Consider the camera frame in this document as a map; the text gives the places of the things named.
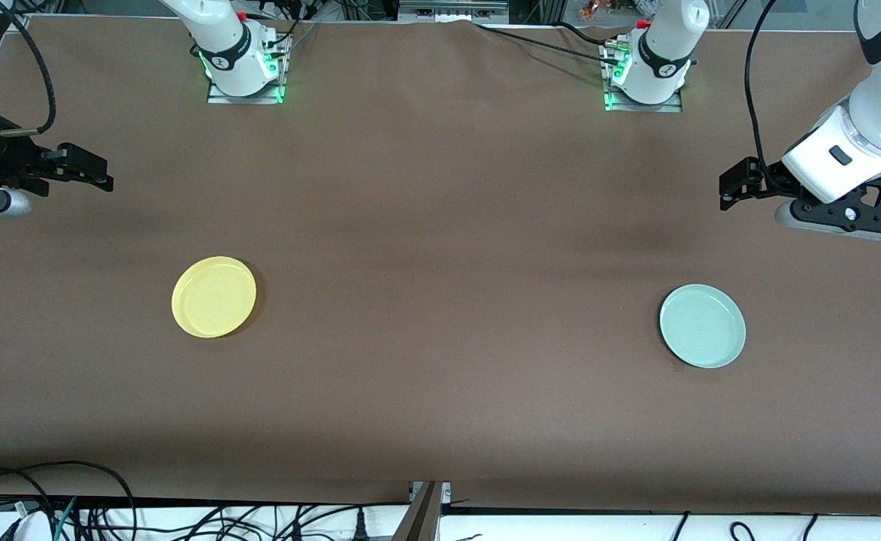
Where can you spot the colourful small toys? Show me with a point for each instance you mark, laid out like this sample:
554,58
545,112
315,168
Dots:
598,7

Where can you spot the yellow plate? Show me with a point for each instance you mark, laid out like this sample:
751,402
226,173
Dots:
213,297

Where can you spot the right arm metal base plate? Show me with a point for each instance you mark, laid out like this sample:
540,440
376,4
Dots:
219,96

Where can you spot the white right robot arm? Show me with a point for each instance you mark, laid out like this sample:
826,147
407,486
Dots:
222,37

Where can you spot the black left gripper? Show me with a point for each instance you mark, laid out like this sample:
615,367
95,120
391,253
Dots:
772,181

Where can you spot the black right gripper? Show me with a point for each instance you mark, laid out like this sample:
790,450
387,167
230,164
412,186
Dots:
6,161

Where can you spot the aluminium profile beam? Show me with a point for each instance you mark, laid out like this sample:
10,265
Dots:
419,518

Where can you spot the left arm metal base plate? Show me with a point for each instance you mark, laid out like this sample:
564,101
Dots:
670,107

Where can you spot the brown table mat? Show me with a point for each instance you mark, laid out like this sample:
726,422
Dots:
440,338

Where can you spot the pale green plate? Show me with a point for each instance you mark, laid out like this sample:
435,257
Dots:
702,326

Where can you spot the black power plug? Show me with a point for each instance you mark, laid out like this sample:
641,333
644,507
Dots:
361,526

